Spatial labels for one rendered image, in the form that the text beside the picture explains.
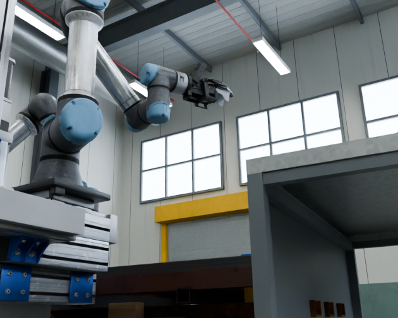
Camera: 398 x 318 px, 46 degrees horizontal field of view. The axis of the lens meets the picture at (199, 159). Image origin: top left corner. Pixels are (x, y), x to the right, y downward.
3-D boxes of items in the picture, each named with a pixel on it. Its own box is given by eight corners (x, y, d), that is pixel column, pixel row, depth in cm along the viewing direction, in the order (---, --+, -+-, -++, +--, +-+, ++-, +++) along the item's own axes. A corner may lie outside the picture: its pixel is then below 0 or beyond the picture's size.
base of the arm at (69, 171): (55, 182, 128) (58, 148, 131) (19, 190, 135) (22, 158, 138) (93, 194, 140) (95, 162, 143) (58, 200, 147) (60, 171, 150)
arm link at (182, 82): (166, 78, 161) (178, 65, 155) (177, 81, 163) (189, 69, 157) (167, 96, 158) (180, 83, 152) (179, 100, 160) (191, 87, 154)
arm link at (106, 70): (42, 23, 157) (129, 141, 162) (52, 5, 148) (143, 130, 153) (69, 12, 164) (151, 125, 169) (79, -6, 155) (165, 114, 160)
